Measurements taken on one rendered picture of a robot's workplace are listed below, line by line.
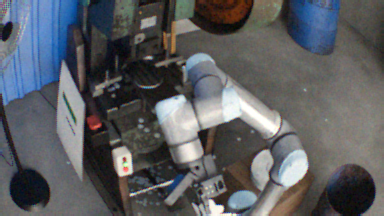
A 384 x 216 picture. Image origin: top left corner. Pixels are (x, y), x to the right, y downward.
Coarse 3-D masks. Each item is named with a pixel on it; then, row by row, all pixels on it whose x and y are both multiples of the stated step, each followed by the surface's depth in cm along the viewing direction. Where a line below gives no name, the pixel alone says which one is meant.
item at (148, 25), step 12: (144, 0) 186; (156, 0) 187; (144, 12) 186; (156, 12) 190; (144, 24) 191; (156, 24) 195; (144, 36) 195; (156, 36) 199; (132, 48) 196; (144, 48) 196; (156, 48) 199
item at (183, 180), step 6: (180, 174) 119; (186, 174) 116; (192, 174) 117; (174, 180) 119; (180, 180) 116; (186, 180) 116; (192, 180) 117; (168, 186) 118; (174, 186) 116; (180, 186) 115; (186, 186) 116; (168, 192) 115; (174, 192) 114; (180, 192) 115; (162, 198) 115; (168, 198) 113; (174, 198) 114; (168, 204) 114
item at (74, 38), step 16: (80, 32) 219; (80, 48) 218; (80, 64) 222; (80, 80) 226; (96, 112) 213; (112, 128) 203; (112, 144) 198; (96, 160) 250; (112, 160) 208; (96, 176) 257; (112, 176) 227; (112, 192) 240; (128, 192) 220; (112, 208) 238; (128, 208) 230
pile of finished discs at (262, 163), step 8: (264, 152) 233; (256, 160) 229; (264, 160) 229; (272, 160) 228; (256, 168) 224; (264, 168) 224; (256, 176) 221; (264, 176) 220; (256, 184) 219; (264, 184) 216
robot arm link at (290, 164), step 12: (276, 144) 143; (288, 144) 140; (300, 144) 141; (276, 156) 142; (288, 156) 137; (300, 156) 136; (276, 168) 141; (288, 168) 135; (300, 168) 137; (276, 180) 142; (288, 180) 138; (264, 192) 150; (276, 192) 146; (264, 204) 151
